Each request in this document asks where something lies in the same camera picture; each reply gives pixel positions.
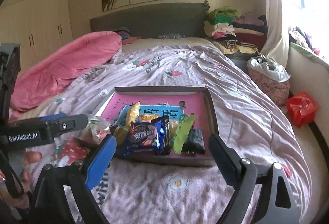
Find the clear bag pink pastry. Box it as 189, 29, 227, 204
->
78, 115, 110, 145

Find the pile of folded clothes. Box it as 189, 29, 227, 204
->
204, 6, 268, 57

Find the lilac cartoon print quilt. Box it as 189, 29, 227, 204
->
10, 42, 313, 224

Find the red plastic bag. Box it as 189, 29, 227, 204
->
286, 91, 318, 128

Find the yellow pastry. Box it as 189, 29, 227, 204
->
113, 125, 129, 145

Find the white plastic bag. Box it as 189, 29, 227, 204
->
247, 55, 291, 83

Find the shallow brown cardboard box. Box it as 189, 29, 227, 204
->
92, 86, 219, 167

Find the floral fabric basket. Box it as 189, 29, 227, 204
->
248, 68, 290, 106

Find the dark blue biscuit packet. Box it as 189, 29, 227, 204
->
119, 116, 171, 155

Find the cream wardrobe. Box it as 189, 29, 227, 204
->
1, 0, 73, 72

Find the dark grey headboard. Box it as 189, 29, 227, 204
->
90, 1, 210, 38

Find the small black snack packet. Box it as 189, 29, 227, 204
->
182, 129, 206, 155

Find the pink fleece blanket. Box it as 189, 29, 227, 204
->
11, 31, 122, 112

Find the orange rice cake packet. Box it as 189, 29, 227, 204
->
138, 114, 160, 123

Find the cream curtain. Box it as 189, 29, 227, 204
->
262, 0, 289, 67

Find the gold foil snack packet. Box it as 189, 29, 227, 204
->
125, 102, 140, 129

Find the pink Chinese workbook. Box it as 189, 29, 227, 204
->
93, 87, 218, 167

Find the lime green snack packet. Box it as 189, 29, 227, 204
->
171, 114, 197, 155

